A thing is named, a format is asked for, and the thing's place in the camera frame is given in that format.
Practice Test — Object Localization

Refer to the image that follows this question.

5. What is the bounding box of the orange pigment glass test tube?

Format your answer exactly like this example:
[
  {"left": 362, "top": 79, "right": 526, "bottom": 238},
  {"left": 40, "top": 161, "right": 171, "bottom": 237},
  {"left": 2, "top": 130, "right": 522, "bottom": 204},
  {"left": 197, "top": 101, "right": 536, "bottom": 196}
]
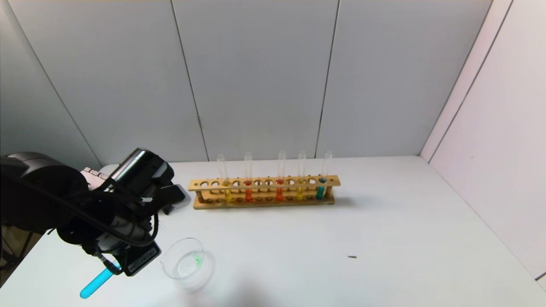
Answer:
[
  {"left": 276, "top": 150, "right": 287, "bottom": 202},
  {"left": 244, "top": 152, "right": 253, "bottom": 203}
]

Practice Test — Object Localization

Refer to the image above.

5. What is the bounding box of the yellow pigment glass test tube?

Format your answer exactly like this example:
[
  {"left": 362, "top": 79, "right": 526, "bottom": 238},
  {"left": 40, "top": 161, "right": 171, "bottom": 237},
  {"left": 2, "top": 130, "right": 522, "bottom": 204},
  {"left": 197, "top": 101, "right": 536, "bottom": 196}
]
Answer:
[
  {"left": 217, "top": 154, "right": 233, "bottom": 203},
  {"left": 296, "top": 151, "right": 307, "bottom": 201}
]

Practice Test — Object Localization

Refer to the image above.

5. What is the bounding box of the black tripod stand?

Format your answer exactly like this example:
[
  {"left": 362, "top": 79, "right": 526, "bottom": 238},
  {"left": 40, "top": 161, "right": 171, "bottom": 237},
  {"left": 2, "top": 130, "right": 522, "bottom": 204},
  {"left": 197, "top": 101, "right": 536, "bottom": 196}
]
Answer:
[{"left": 0, "top": 226, "right": 43, "bottom": 278}]

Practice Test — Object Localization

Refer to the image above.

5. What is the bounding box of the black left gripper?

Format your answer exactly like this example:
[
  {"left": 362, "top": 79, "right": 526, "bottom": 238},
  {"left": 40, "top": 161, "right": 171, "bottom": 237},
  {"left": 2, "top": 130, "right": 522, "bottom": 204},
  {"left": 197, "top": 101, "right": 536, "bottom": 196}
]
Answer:
[{"left": 96, "top": 214, "right": 162, "bottom": 277}]

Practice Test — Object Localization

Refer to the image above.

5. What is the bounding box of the blue pigment glass test tube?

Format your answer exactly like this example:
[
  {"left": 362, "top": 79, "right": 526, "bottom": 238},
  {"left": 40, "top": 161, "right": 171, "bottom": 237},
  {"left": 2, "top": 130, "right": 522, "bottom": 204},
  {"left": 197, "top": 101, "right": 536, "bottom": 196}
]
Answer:
[
  {"left": 80, "top": 265, "right": 116, "bottom": 299},
  {"left": 316, "top": 150, "right": 333, "bottom": 200}
]

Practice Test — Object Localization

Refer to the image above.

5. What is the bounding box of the wooden test tube rack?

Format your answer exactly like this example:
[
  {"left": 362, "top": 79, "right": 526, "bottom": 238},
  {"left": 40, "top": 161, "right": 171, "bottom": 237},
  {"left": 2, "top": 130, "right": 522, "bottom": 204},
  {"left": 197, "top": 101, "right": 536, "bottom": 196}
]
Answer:
[{"left": 189, "top": 175, "right": 341, "bottom": 210}]

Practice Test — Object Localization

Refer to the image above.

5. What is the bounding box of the clear glass beaker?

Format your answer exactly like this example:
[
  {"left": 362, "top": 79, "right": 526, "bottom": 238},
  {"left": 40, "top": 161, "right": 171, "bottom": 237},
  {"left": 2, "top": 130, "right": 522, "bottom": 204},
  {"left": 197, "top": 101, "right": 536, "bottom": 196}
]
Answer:
[{"left": 160, "top": 237, "right": 215, "bottom": 289}]

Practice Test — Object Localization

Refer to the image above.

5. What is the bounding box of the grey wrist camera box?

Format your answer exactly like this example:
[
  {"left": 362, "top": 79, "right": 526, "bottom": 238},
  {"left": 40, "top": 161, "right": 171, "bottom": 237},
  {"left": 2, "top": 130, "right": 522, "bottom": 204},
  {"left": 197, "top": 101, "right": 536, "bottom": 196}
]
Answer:
[{"left": 164, "top": 183, "right": 191, "bottom": 215}]

